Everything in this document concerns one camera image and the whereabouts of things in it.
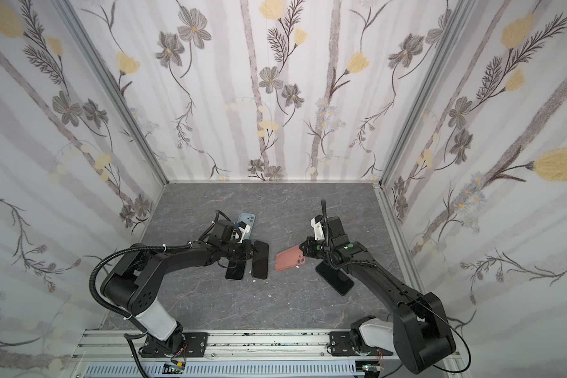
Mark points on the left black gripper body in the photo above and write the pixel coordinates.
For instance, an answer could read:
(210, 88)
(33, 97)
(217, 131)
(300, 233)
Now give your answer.
(241, 248)

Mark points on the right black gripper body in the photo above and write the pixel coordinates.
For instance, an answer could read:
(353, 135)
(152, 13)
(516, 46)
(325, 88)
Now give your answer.
(309, 246)

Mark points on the pink phone case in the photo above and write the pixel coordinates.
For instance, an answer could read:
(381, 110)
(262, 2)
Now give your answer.
(290, 258)

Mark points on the black phone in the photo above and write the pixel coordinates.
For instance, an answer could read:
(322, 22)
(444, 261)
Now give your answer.
(336, 278)
(235, 270)

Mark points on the light blue phone case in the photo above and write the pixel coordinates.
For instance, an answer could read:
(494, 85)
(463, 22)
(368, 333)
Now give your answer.
(247, 218)

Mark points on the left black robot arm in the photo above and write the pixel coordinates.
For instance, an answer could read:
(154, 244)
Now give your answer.
(128, 281)

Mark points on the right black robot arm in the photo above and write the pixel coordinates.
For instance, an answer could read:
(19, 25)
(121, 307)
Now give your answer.
(418, 331)

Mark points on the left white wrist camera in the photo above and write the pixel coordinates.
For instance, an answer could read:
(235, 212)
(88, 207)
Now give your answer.
(241, 232)

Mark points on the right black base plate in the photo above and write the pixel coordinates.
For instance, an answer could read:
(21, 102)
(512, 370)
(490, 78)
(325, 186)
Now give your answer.
(340, 344)

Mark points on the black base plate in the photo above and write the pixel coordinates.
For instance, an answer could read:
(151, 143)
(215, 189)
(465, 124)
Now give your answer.
(340, 344)
(195, 344)

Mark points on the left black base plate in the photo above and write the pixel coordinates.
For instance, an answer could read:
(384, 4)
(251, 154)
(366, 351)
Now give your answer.
(195, 344)

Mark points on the aluminium mounting rail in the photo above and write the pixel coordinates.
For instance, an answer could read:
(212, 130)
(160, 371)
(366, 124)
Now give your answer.
(229, 345)

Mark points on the white slotted cable duct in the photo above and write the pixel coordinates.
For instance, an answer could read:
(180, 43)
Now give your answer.
(254, 369)

